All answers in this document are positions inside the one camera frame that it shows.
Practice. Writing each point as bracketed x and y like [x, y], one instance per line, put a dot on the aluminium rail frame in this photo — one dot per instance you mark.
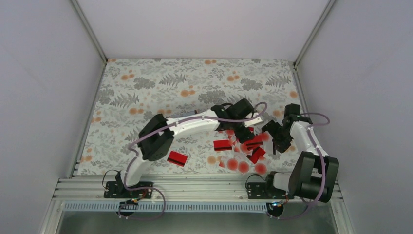
[220, 188]

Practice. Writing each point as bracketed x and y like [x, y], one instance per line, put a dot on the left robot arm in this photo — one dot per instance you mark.
[156, 138]

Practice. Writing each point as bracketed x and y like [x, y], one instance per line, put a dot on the red card black stripe pile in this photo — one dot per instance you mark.
[255, 142]

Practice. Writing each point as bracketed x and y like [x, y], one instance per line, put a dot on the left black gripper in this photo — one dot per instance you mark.
[244, 136]

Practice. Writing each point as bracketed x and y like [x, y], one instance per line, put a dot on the red card lower left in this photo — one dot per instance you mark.
[177, 158]

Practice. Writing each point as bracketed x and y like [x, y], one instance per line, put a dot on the white card red circle bottom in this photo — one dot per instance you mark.
[243, 167]

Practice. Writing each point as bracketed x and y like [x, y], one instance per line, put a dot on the brown leather card holder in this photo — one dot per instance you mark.
[181, 115]

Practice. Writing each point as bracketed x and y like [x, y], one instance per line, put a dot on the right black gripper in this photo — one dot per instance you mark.
[281, 146]

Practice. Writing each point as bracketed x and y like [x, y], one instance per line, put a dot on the floral patterned table mat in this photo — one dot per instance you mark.
[135, 90]

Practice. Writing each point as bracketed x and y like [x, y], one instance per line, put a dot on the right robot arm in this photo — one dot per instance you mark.
[315, 172]

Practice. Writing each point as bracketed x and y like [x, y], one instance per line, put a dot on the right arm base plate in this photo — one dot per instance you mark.
[259, 191]

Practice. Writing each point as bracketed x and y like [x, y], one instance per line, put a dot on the red card centre pile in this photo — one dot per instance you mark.
[222, 145]

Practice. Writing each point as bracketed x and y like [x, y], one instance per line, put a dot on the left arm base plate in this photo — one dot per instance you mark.
[113, 190]

